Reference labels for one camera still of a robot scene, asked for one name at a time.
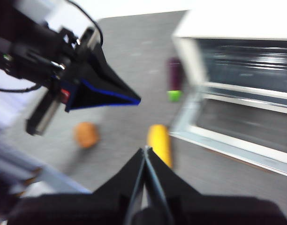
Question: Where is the yellow toy corn cob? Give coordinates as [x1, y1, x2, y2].
[147, 124, 174, 168]

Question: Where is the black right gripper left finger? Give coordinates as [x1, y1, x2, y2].
[7, 147, 146, 225]

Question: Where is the silver aluminium frame bar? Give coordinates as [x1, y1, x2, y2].
[0, 131, 92, 195]

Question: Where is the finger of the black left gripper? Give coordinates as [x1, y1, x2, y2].
[65, 79, 138, 111]
[74, 44, 142, 104]

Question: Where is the metal wire oven rack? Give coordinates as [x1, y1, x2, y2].
[204, 44, 287, 78]

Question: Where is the purple toy eggplant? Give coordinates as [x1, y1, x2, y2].
[166, 57, 183, 103]

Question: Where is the cream white toaster oven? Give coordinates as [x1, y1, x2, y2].
[171, 9, 287, 179]

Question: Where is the brown potato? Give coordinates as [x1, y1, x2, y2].
[74, 121, 100, 149]

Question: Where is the glass oven door with handle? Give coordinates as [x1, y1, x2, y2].
[169, 82, 287, 179]

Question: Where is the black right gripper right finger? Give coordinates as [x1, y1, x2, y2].
[147, 147, 287, 225]

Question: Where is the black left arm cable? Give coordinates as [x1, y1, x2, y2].
[0, 84, 44, 93]
[65, 0, 104, 46]

